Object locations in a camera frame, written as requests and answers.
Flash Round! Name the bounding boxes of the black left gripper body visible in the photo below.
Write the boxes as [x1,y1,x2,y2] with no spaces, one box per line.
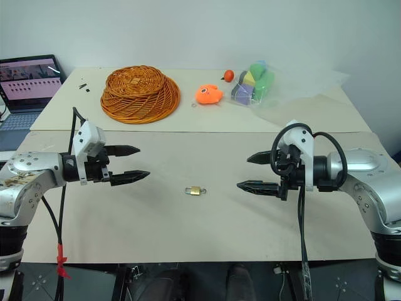
[84,147,113,185]

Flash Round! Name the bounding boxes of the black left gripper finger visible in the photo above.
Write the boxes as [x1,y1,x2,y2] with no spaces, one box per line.
[109,169,152,187]
[105,144,141,158]

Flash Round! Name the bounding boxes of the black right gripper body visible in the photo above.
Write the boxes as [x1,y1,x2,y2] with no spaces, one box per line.
[271,146,307,202]

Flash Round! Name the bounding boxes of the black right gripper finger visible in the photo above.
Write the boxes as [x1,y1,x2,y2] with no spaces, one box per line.
[246,149,274,165]
[236,179,281,198]

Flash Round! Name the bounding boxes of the orange wicker basket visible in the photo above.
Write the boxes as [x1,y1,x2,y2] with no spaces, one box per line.
[100,65,182,125]

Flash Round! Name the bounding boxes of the clear plastic bag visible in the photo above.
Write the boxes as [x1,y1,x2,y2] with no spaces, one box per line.
[230,61,352,126]

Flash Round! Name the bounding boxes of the purple foam block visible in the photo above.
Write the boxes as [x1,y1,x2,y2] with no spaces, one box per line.
[232,82,255,106]

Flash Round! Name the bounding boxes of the beige table board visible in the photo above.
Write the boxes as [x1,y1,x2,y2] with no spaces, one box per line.
[5,130,399,265]
[29,66,373,133]

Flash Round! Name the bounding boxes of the green foam block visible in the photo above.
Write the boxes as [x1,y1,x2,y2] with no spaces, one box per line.
[253,71,276,100]
[249,62,268,82]

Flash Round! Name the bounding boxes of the yellow foam block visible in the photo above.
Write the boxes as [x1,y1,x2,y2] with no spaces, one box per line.
[240,71,256,88]

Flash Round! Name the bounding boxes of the orange fish plush toy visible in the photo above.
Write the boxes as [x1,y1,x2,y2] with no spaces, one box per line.
[194,84,224,105]

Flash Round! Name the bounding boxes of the dark rounded shape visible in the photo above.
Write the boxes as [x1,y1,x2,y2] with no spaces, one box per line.
[145,268,190,301]
[226,264,252,301]

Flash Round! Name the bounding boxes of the grey laptop computer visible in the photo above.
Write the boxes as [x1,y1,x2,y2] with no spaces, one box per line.
[0,55,67,133]

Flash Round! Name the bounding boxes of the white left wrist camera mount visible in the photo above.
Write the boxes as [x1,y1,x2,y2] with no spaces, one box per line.
[72,120,106,186]

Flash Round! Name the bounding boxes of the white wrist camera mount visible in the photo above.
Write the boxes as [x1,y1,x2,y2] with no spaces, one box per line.
[72,120,106,186]
[277,119,315,193]

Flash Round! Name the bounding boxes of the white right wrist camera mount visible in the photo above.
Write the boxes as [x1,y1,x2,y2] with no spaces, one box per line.
[277,119,315,193]

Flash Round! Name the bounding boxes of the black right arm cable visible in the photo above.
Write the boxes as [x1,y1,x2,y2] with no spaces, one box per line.
[271,123,348,301]

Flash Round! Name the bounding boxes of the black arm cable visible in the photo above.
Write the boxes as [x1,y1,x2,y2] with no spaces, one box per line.
[39,106,90,301]
[271,123,348,301]

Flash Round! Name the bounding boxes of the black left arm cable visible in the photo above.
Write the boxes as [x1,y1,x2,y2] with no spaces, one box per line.
[39,106,90,301]

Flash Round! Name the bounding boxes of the red tape on cable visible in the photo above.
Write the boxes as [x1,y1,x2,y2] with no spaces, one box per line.
[56,243,71,280]

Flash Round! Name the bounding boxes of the thin white cable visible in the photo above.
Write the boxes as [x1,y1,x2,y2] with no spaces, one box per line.
[273,265,289,297]

